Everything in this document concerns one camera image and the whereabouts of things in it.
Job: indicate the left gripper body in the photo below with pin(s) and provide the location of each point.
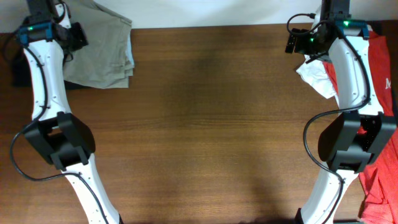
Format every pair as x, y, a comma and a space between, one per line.
75, 37

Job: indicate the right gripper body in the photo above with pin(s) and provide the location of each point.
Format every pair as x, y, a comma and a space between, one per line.
307, 44

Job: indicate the khaki green shorts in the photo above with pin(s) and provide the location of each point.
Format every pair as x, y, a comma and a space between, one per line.
106, 62

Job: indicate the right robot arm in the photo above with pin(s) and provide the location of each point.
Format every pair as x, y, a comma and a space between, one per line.
356, 138

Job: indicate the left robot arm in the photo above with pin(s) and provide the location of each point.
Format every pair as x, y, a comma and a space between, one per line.
48, 37

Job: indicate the white garment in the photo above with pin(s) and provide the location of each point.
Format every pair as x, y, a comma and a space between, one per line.
315, 75

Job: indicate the black folded garment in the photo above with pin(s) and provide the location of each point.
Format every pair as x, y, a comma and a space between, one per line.
21, 75

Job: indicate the red t-shirt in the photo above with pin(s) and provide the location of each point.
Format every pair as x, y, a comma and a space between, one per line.
379, 180

